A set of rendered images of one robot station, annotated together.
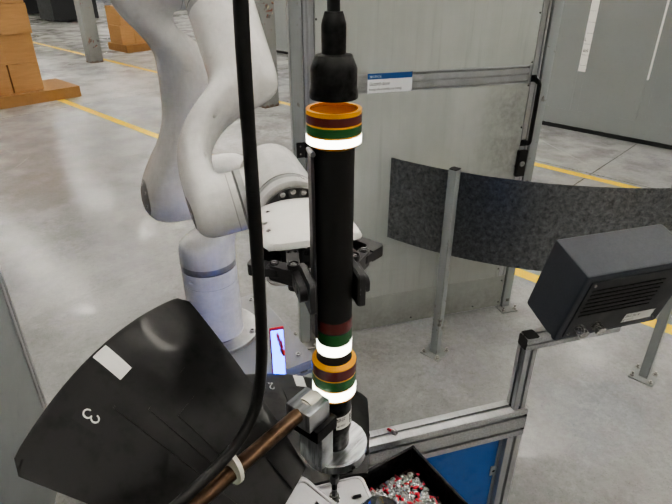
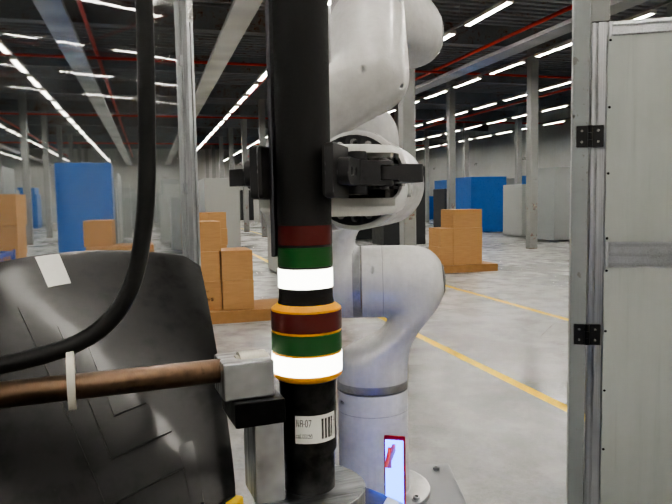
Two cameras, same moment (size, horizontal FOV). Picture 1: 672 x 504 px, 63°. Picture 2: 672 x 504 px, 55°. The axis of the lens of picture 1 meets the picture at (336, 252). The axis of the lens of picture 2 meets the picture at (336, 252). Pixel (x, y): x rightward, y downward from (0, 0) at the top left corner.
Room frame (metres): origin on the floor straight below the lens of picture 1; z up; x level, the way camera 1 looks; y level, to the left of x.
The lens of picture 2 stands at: (0.09, -0.21, 1.47)
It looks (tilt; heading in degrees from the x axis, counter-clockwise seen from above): 5 degrees down; 30
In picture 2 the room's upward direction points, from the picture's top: 1 degrees counter-clockwise
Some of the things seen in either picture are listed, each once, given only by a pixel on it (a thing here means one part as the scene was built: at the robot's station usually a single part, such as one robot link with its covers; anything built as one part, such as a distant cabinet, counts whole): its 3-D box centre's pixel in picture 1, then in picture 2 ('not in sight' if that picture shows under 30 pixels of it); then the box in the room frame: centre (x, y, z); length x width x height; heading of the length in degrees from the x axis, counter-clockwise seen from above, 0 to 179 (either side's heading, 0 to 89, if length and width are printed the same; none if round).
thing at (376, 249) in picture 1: (346, 245); (379, 175); (0.50, -0.01, 1.48); 0.08 x 0.06 x 0.01; 76
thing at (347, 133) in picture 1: (333, 126); not in sight; (0.42, 0.00, 1.63); 0.04 x 0.04 x 0.01
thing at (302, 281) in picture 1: (291, 283); (255, 174); (0.42, 0.04, 1.48); 0.07 x 0.03 x 0.03; 17
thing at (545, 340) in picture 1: (570, 331); not in sight; (0.94, -0.50, 1.04); 0.24 x 0.03 x 0.03; 107
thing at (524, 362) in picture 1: (522, 370); not in sight; (0.91, -0.40, 0.96); 0.03 x 0.03 x 0.20; 17
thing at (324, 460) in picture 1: (328, 420); (293, 429); (0.41, 0.01, 1.33); 0.09 x 0.07 x 0.10; 141
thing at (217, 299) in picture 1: (213, 298); (373, 439); (1.04, 0.28, 1.06); 0.19 x 0.19 x 0.18
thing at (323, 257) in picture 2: (334, 330); (305, 255); (0.42, 0.00, 1.43); 0.03 x 0.03 x 0.01
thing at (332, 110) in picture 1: (333, 126); not in sight; (0.42, 0.00, 1.63); 0.04 x 0.04 x 0.03
